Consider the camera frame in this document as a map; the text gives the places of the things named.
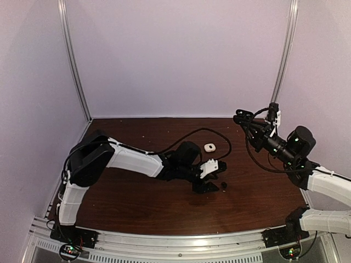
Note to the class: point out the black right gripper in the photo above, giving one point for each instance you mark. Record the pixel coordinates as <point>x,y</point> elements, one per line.
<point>260,136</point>

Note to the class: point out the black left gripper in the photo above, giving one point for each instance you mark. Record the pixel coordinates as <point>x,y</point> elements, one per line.
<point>202,187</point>

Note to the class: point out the white earbud charging case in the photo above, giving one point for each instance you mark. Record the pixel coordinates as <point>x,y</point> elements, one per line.
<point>210,147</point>

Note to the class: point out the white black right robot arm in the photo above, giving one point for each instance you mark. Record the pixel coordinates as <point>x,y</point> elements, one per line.
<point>303,173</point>

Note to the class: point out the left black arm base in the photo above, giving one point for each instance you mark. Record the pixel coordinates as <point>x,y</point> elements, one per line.
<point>72,235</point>

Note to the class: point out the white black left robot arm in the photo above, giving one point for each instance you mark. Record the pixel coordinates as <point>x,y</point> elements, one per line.
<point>89,159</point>

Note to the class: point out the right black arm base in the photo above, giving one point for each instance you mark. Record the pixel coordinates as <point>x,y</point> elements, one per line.
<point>285,235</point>

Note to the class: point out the right circuit board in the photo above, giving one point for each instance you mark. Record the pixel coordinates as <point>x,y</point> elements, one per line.
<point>290,252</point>

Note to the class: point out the circuit board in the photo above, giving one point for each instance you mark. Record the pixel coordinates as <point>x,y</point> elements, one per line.
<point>69,252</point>
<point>290,252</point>

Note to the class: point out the left circuit board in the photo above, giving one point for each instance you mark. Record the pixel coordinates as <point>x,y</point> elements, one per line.
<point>69,252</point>

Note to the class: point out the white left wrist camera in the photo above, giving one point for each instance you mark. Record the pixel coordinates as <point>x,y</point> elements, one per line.
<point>213,167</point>

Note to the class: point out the aluminium front rail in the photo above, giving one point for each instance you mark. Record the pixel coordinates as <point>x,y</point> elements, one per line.
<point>245,246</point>

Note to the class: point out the right aluminium frame post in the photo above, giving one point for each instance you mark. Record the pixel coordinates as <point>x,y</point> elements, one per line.
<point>288,42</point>

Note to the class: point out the aluminium frame post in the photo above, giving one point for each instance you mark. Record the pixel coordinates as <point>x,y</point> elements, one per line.
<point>62,9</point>
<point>288,42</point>

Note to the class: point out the left aluminium frame post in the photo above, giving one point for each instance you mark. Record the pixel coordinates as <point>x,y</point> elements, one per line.
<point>62,9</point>

